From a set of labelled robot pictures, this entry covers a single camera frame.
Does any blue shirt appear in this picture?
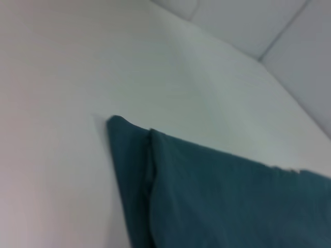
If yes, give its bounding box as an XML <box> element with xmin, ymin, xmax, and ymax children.
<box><xmin>106</xmin><ymin>115</ymin><xmax>331</xmax><ymax>248</ymax></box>

